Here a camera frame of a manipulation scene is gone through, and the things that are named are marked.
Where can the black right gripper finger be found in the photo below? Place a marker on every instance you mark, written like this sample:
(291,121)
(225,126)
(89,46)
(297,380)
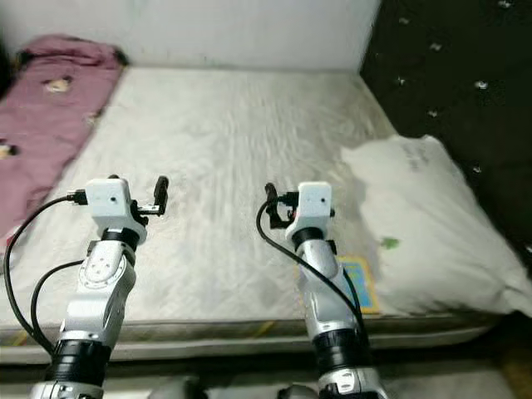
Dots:
(271,201)

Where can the grey right robot leg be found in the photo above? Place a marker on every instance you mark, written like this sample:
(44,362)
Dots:
(299,393)

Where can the purple cartoon print blanket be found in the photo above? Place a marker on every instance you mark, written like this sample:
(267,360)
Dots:
(41,125)

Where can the grey left robot leg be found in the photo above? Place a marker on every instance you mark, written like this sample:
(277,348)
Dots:
(173,391)

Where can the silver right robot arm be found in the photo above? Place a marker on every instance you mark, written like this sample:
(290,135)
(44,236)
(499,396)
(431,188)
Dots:
(328,307)

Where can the white quilted mattress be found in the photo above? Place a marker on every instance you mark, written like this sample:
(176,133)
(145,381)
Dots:
(216,133)

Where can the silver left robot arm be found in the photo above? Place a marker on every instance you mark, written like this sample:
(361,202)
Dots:
(100,307)

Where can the colourful children's book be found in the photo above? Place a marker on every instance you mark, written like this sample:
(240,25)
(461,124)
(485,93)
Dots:
(364,287)

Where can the grey robot leg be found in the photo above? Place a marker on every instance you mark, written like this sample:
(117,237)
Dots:
(173,391)
(299,393)

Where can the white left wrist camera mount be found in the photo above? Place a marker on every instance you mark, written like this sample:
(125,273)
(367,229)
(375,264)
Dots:
(112,204)

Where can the white pillow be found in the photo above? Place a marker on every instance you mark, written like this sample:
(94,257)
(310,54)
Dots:
(432,224)

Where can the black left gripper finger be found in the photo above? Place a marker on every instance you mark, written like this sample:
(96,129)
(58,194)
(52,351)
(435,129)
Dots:
(113,178)
(160,192)

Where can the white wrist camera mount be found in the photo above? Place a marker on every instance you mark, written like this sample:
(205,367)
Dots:
(112,204)
(314,204)

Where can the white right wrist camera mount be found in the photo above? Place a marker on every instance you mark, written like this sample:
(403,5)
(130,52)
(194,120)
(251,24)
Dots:
(314,204)

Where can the black tufted headboard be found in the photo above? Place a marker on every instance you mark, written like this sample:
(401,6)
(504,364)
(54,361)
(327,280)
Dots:
(449,58)

